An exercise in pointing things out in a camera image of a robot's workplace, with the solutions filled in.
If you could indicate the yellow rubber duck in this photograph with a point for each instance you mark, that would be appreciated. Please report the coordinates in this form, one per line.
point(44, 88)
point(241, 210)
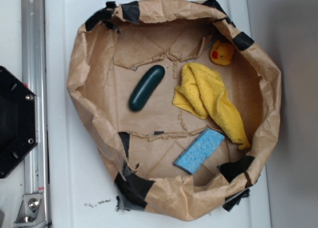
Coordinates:
point(222, 53)

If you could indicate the blue sponge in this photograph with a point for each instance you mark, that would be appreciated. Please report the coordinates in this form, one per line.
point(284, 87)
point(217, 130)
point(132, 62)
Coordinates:
point(199, 150)

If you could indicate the metal corner bracket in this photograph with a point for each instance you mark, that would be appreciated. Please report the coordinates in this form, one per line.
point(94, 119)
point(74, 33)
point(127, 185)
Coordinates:
point(31, 212)

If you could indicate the brown paper bag bin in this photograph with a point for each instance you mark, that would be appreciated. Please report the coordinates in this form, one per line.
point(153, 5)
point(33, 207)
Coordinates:
point(115, 47)

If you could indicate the aluminium extrusion rail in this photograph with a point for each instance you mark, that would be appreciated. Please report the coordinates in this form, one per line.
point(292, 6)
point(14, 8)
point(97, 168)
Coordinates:
point(36, 163)

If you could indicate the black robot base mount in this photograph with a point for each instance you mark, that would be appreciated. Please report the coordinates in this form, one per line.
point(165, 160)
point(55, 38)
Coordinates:
point(17, 122)

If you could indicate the yellow microfibre cloth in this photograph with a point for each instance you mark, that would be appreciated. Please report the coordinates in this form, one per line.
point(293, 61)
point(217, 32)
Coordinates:
point(202, 92)

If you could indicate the dark green plastic pickle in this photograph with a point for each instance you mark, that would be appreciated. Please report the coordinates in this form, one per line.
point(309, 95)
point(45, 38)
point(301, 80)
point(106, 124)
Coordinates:
point(145, 87)

